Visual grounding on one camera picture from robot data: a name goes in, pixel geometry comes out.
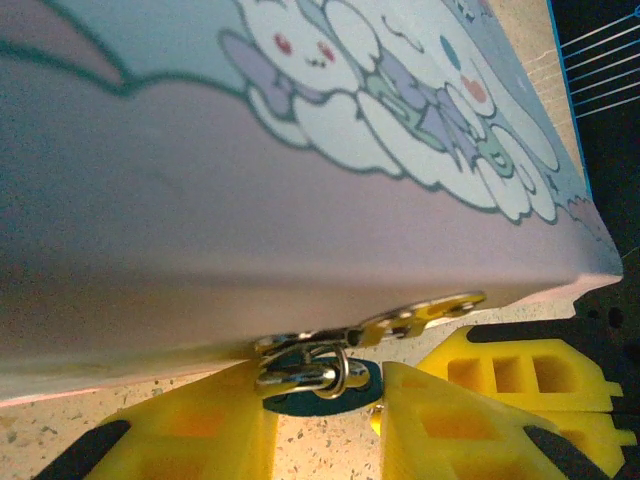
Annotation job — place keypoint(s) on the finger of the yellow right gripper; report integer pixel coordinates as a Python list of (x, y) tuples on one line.
[(515, 372), (595, 435)]

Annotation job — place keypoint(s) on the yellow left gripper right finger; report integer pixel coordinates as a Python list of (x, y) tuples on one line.
[(450, 440)]

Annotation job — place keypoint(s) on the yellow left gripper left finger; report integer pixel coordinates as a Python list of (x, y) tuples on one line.
[(200, 430)]

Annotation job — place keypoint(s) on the dark teal oval tag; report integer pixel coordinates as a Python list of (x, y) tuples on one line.
[(320, 406)]

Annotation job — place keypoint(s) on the pink box with cartoon print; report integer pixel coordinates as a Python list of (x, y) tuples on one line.
[(250, 200)]

